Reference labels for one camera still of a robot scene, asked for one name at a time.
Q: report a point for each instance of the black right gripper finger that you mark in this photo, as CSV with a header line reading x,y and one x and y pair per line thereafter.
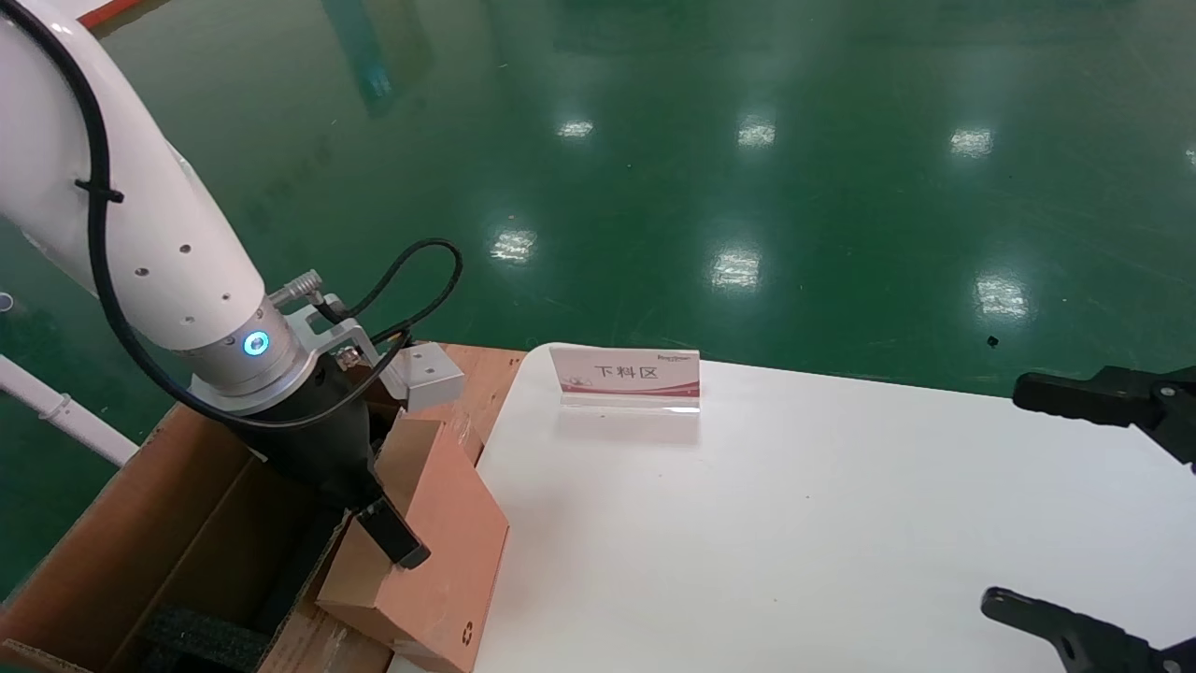
x,y
1074,640
1074,397

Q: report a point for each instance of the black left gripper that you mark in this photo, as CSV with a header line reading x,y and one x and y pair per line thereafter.
x,y
318,439

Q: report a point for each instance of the small cardboard box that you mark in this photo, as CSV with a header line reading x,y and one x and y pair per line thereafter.
x,y
448,561

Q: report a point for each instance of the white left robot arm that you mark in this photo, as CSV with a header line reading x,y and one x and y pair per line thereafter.
x,y
140,234

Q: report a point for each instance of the large open cardboard box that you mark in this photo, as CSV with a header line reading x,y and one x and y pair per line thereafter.
x,y
112,542

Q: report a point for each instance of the black foam pad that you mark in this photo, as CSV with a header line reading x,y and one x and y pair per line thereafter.
x,y
196,640

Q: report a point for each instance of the acrylic sign with red stripe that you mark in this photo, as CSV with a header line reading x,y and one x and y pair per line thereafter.
x,y
626,372

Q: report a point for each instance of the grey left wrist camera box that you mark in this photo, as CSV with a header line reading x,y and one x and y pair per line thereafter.
x,y
425,374

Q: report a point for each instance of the white tubular frame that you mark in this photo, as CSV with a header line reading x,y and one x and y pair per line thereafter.
x,y
56,407

